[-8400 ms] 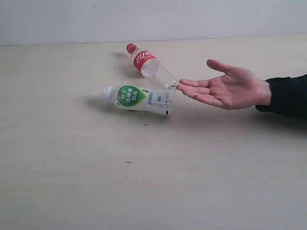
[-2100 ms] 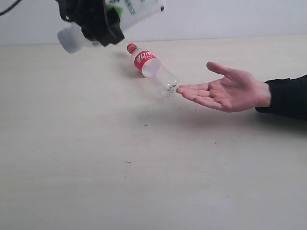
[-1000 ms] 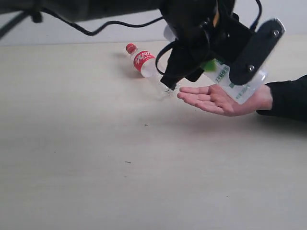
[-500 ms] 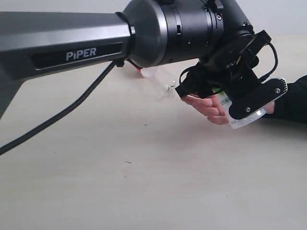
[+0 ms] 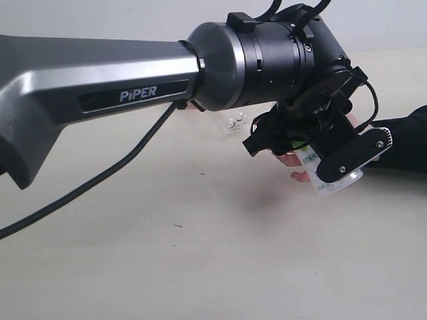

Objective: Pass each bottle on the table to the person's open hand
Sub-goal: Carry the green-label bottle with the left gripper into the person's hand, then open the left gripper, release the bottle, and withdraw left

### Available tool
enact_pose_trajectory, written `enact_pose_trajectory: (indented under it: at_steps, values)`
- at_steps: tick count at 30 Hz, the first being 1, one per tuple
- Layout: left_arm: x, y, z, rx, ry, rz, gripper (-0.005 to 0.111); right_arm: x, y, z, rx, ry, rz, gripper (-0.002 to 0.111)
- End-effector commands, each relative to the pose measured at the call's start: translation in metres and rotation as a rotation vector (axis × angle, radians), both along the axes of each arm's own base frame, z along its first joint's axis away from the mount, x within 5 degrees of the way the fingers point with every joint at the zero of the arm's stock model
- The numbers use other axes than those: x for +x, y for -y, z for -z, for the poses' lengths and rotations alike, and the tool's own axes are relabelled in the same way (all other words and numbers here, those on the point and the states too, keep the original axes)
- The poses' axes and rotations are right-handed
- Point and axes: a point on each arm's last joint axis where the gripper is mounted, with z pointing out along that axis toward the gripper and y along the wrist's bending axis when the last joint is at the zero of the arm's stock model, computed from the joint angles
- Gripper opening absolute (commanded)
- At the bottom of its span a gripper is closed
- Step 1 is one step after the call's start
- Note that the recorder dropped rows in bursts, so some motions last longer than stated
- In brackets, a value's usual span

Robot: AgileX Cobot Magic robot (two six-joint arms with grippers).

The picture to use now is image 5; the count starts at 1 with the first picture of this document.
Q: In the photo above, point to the clear bottle red label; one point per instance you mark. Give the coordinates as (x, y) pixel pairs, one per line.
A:
(225, 125)

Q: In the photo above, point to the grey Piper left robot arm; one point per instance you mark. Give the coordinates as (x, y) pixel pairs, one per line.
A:
(288, 57)

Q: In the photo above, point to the white bottle green label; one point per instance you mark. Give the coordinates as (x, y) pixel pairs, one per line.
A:
(326, 178)

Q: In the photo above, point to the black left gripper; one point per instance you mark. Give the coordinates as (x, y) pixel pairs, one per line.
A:
(316, 117)

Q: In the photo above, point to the black sleeved forearm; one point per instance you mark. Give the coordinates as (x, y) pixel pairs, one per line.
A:
(408, 151)

